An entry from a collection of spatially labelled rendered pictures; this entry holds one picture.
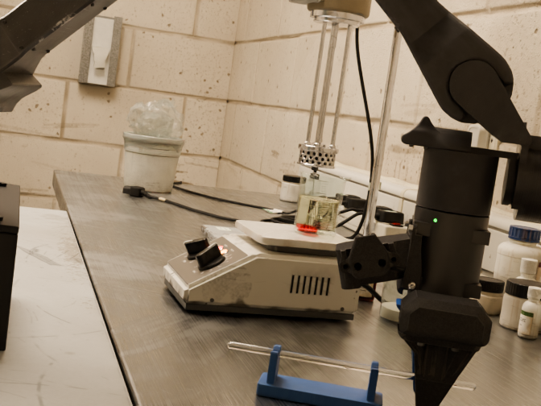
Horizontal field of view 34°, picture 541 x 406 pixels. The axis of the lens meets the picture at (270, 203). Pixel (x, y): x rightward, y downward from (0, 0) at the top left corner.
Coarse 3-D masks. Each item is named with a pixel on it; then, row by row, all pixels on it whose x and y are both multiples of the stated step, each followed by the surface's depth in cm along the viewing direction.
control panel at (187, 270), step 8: (216, 240) 106; (224, 240) 105; (224, 248) 102; (232, 248) 100; (184, 256) 104; (232, 256) 98; (240, 256) 96; (176, 264) 102; (184, 264) 101; (192, 264) 100; (224, 264) 96; (176, 272) 100; (184, 272) 98; (192, 272) 97; (200, 272) 96; (208, 272) 95; (184, 280) 96; (192, 280) 95
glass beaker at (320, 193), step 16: (304, 176) 101; (320, 176) 100; (336, 176) 104; (304, 192) 101; (320, 192) 100; (336, 192) 101; (304, 208) 101; (320, 208) 100; (336, 208) 101; (304, 224) 101; (320, 224) 101; (336, 224) 102
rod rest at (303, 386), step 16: (272, 352) 70; (272, 368) 71; (272, 384) 71; (288, 384) 71; (304, 384) 72; (320, 384) 72; (336, 384) 73; (368, 384) 72; (288, 400) 70; (304, 400) 70; (320, 400) 70; (336, 400) 70; (352, 400) 70; (368, 400) 70
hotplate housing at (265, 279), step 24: (240, 240) 103; (168, 264) 105; (240, 264) 95; (264, 264) 96; (288, 264) 96; (312, 264) 97; (336, 264) 98; (192, 288) 94; (216, 288) 94; (240, 288) 95; (264, 288) 96; (288, 288) 97; (312, 288) 98; (336, 288) 99; (240, 312) 96; (264, 312) 97; (288, 312) 98; (312, 312) 98; (336, 312) 99
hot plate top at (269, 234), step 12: (240, 228) 104; (252, 228) 101; (264, 228) 102; (276, 228) 104; (288, 228) 105; (264, 240) 96; (276, 240) 96; (288, 240) 97; (300, 240) 97; (312, 240) 98; (324, 240) 100; (336, 240) 101; (348, 240) 102
